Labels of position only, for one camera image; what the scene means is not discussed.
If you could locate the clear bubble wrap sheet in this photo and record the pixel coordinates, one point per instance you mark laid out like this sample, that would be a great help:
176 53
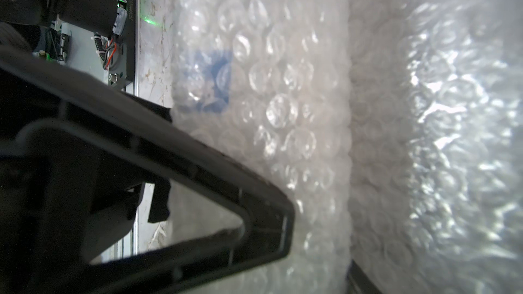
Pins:
394 126

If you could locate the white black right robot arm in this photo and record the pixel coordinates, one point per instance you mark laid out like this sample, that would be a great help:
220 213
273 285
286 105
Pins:
96 37

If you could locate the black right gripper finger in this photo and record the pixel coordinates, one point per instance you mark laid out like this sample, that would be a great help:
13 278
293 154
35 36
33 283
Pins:
76 155

